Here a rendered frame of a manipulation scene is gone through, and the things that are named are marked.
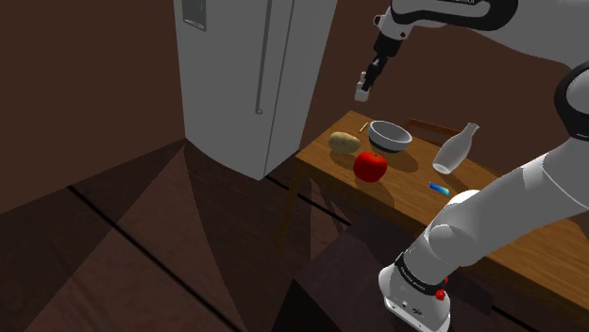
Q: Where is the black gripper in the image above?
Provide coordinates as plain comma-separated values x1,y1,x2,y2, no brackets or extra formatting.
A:
354,29,403,103

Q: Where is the grey bowl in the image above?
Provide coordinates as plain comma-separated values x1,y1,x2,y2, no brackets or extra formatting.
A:
367,120,413,154

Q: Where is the brown potato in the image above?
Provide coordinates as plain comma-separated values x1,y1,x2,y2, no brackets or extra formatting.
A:
328,131,362,155

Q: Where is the red apple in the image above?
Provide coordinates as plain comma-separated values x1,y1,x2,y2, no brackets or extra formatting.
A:
352,151,389,183

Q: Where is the white bottle vase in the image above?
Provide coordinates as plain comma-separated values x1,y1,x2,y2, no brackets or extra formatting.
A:
431,122,480,175

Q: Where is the grey refrigerator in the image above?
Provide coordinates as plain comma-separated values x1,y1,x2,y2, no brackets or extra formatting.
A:
173,0,340,181

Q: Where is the dark robot stand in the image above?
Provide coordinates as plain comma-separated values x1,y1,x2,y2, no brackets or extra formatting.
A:
271,228,496,332

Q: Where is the wooden table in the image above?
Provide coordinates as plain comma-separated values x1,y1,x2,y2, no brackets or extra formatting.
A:
273,108,589,324

